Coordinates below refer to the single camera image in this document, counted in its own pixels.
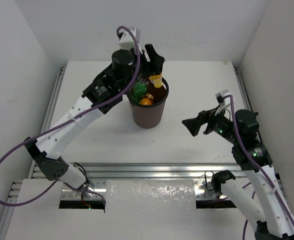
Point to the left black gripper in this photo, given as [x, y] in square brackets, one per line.
[151, 61]

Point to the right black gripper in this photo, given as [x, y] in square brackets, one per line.
[193, 124]

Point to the green plastic bottle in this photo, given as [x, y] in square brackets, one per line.
[140, 89]

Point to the orange bottle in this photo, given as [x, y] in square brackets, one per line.
[147, 100]

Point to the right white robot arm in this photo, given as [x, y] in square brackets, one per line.
[267, 217]

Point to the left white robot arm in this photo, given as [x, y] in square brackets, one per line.
[104, 92]

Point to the brown plastic bin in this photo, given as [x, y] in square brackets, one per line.
[149, 116]

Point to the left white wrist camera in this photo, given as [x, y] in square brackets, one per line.
[125, 40]

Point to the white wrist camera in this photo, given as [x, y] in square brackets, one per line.
[125, 40]
[223, 100]

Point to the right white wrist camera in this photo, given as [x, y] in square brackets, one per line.
[223, 100]

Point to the right aluminium side rail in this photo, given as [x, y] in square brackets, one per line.
[241, 100]

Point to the aluminium side rail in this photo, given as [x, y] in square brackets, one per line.
[53, 99]
[241, 100]

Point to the aluminium front rail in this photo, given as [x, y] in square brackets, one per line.
[200, 174]

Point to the left aluminium side rail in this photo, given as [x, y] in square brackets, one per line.
[53, 99]

